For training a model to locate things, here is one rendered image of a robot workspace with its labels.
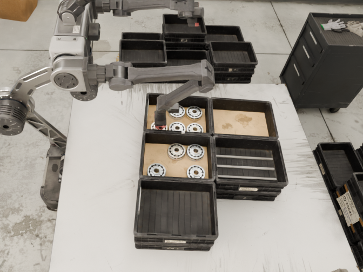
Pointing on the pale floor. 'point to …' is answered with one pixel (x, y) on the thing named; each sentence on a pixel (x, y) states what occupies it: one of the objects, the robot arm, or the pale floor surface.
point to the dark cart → (324, 64)
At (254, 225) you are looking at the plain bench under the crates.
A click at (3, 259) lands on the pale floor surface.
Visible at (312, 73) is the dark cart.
